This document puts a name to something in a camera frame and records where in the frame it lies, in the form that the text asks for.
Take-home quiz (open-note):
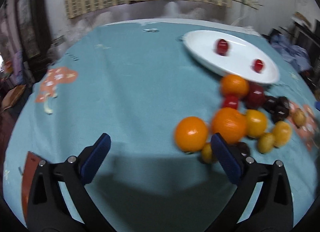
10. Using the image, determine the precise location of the blue clothes pile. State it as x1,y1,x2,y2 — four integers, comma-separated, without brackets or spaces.
270,34,312,73

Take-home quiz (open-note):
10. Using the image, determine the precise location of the large orange tangerine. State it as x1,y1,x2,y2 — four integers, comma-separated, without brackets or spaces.
210,107,247,145

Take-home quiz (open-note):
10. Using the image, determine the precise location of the tan round fruit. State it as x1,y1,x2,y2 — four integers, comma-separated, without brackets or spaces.
292,108,306,128

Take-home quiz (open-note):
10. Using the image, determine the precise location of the small green-yellow fruit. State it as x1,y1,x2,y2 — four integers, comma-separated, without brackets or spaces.
257,133,276,154

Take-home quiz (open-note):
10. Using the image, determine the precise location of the teal patterned tablecloth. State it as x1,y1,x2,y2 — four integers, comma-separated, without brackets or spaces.
2,20,320,232

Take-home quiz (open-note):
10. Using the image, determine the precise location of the yellow potato-like fruit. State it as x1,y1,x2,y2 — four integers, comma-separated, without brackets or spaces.
272,121,292,148

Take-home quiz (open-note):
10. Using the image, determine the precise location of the white oval plate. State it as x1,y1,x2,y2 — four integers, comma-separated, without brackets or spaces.
182,30,280,85

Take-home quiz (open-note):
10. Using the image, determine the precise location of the white power cable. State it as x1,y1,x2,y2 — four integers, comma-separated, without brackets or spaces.
231,8,250,26

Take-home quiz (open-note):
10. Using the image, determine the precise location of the dark wrinkled passion fruit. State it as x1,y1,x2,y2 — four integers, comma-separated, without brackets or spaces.
277,96,290,110

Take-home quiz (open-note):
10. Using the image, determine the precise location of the small red cherry tomato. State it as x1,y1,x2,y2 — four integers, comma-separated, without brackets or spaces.
222,95,239,110

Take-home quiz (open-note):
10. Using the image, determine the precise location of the yellow orange fruit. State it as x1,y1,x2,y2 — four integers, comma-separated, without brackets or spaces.
245,109,267,139

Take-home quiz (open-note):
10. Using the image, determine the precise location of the small orange tangerine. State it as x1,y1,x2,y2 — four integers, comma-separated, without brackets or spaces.
174,116,209,152

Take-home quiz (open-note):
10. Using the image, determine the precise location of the large dark red plum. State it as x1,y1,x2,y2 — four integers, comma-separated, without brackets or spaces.
245,83,265,110

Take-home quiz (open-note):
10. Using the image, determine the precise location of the small yellow fruit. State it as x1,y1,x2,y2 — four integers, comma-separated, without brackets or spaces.
201,142,218,164

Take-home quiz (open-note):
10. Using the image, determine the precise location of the dark framed painting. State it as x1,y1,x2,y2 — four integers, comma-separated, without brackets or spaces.
15,0,52,59

